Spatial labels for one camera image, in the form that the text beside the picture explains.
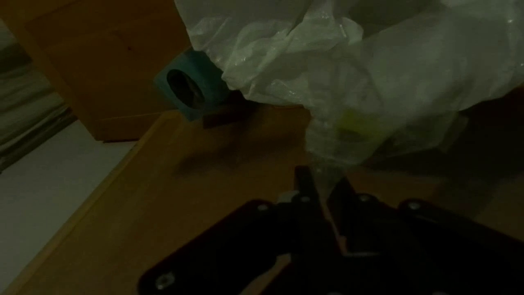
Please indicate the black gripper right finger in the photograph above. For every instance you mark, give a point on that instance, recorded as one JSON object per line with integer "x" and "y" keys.
{"x": 352, "y": 219}

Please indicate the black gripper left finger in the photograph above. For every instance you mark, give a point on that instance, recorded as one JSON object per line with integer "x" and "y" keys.
{"x": 308, "y": 219}

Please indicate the white bucket liner bag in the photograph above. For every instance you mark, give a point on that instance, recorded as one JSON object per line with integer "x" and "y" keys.
{"x": 304, "y": 50}

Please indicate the blue tissue box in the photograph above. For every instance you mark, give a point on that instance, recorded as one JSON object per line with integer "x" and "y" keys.
{"x": 188, "y": 91}

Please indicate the brown wooden cabinet panel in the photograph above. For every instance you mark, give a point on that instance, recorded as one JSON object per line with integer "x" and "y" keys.
{"x": 108, "y": 60}

